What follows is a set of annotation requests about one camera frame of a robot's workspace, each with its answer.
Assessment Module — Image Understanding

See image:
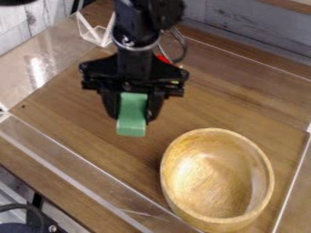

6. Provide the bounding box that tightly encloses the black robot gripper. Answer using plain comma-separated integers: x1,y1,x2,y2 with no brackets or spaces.
79,52,190,123

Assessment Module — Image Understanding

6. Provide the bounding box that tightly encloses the green rectangular block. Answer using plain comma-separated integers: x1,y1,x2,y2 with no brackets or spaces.
117,92,147,137

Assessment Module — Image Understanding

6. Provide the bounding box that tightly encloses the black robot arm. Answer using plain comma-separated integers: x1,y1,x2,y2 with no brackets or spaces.
79,0,190,122

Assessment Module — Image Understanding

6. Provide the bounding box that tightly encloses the brown wooden bowl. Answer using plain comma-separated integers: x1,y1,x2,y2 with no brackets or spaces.
161,128,276,233

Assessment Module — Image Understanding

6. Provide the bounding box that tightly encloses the black table clamp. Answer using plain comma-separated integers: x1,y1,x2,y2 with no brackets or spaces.
26,193,69,233

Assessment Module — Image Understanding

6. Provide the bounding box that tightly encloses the clear acrylic corner bracket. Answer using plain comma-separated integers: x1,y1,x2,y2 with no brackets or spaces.
75,12,115,47

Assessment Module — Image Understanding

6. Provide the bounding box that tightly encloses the black cable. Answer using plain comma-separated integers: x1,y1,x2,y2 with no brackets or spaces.
0,203,47,233

